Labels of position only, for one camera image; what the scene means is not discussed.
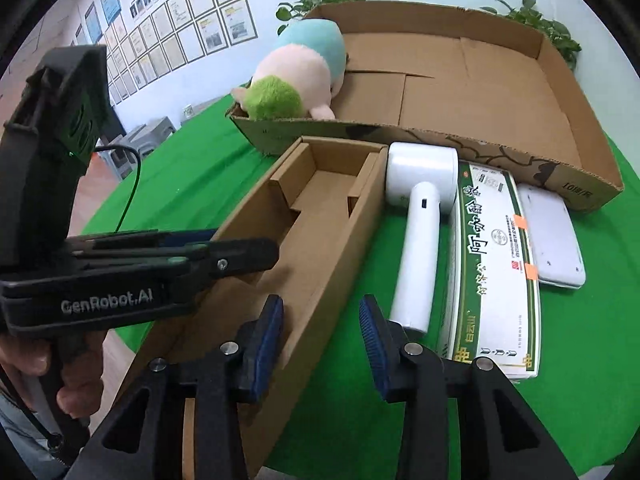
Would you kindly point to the large shallow cardboard box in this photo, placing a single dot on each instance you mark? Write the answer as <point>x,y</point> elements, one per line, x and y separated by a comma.
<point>475,90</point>

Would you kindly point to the person's left hand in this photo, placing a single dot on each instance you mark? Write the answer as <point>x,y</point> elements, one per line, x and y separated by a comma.
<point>77,385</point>

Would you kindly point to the white handheld device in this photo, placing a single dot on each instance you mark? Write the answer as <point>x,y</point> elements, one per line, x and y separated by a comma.
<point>420,240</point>

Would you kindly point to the wall of framed certificates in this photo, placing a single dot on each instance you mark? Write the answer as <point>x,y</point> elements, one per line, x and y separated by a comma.
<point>190,35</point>

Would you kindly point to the narrow cardboard insert box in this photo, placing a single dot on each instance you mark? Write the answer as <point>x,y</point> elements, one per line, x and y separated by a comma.
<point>325,205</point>

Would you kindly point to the white and green medicine box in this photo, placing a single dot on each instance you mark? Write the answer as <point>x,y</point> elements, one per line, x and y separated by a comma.
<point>495,280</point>

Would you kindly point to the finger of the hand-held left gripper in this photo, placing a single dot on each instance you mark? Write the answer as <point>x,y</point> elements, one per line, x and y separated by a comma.
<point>190,236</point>
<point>235,257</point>

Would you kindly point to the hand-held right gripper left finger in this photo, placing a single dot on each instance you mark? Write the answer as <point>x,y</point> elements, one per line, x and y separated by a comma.
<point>265,350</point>

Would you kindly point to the grey plastic stool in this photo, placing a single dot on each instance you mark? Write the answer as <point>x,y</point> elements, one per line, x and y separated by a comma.
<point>120,157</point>
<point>155,130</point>

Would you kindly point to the white case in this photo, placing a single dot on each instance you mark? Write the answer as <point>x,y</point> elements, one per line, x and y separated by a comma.
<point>550,240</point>

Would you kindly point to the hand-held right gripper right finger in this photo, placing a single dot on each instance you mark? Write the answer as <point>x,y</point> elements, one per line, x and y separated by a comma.
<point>374,350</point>

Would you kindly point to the pastel plush toy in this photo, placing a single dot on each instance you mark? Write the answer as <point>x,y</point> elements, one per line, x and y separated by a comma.
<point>295,65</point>

